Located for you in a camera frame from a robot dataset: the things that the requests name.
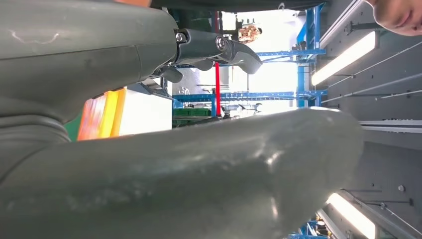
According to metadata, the white panel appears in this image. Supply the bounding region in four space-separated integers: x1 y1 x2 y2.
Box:
118 88 173 137

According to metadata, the long ceiling light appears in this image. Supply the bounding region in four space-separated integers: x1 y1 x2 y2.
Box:
325 193 377 239
311 30 377 87

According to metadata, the yellow plastic sheet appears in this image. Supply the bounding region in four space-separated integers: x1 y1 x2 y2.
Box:
77 86 128 142

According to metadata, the green plastic crate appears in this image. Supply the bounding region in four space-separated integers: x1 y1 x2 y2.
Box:
172 108 212 127

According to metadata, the person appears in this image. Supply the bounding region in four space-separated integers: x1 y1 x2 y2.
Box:
236 24 263 44
150 0 422 37

